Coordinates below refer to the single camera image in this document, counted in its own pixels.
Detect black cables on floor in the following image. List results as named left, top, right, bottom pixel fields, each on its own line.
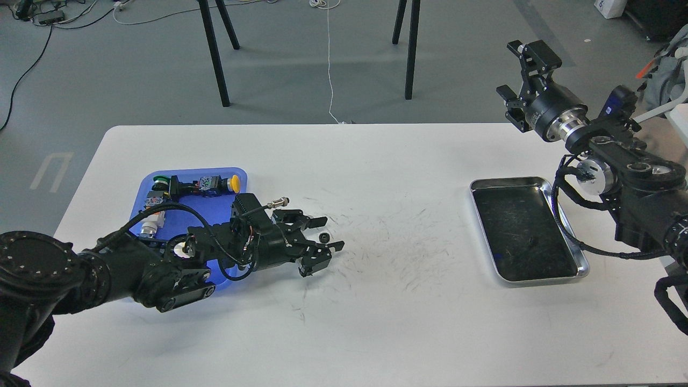
left=0, top=0, right=130, bottom=133

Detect silver metal tray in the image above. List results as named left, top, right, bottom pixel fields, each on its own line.
left=470, top=176, right=590, bottom=286

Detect silver industrial part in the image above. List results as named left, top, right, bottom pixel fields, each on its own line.
left=139, top=190, right=168, bottom=238

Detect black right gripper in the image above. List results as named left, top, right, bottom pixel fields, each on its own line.
left=496, top=40, right=589, bottom=142

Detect yellow push button switch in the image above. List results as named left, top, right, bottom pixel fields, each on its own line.
left=169, top=175, right=241, bottom=201

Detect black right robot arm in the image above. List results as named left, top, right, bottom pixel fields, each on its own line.
left=497, top=40, right=687, bottom=333

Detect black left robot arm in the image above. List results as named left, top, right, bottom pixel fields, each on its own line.
left=1, top=193, right=345, bottom=386

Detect black tripod legs left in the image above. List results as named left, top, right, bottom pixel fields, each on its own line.
left=197, top=1, right=241, bottom=108

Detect blue plastic tray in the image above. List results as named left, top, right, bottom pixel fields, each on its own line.
left=130, top=167, right=248, bottom=312

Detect grey backpack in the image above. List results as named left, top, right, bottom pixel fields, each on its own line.
left=636, top=24, right=687, bottom=111

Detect black tripod legs right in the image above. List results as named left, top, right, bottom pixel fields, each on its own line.
left=391, top=1, right=422, bottom=100

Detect green push button switch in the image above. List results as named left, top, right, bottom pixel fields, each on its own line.
left=150, top=175, right=170, bottom=192

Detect white cable on floor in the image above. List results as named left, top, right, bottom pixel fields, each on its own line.
left=309, top=0, right=349, bottom=125

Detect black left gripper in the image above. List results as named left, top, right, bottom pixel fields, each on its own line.
left=248, top=209, right=345, bottom=277

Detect white chair frame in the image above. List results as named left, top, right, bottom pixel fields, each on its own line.
left=634, top=48, right=687, bottom=124

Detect black tripod legs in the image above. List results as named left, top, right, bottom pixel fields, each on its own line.
left=391, top=1, right=422, bottom=100
left=197, top=1, right=241, bottom=108

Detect white box on floor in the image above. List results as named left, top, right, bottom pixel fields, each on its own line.
left=593, top=0, right=628, bottom=19

